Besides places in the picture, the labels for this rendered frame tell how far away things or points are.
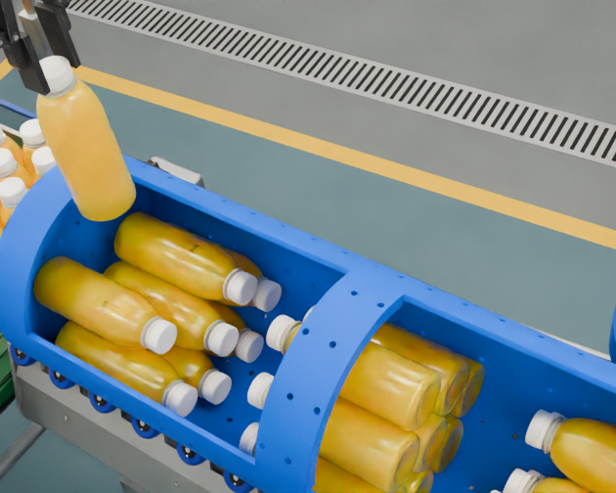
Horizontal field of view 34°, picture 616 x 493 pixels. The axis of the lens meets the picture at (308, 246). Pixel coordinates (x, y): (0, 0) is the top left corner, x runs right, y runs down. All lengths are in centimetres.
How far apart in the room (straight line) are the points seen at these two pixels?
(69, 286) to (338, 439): 40
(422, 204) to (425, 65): 60
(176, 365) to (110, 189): 27
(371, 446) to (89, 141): 43
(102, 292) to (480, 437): 48
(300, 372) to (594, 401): 34
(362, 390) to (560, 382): 24
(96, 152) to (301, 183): 185
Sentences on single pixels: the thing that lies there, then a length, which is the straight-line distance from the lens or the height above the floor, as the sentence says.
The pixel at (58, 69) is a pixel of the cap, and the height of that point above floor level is 144.
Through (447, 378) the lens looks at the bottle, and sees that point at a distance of 110.
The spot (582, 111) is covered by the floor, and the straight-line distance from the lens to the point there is 309.
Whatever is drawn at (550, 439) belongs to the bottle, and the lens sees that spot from 108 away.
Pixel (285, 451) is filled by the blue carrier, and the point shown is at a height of 116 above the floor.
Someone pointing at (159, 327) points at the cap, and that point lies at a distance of 121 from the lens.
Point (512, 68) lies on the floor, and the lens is 323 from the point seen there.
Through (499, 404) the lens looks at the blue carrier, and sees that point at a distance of 122.
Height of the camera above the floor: 205
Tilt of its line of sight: 48 degrees down
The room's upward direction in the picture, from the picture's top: 11 degrees counter-clockwise
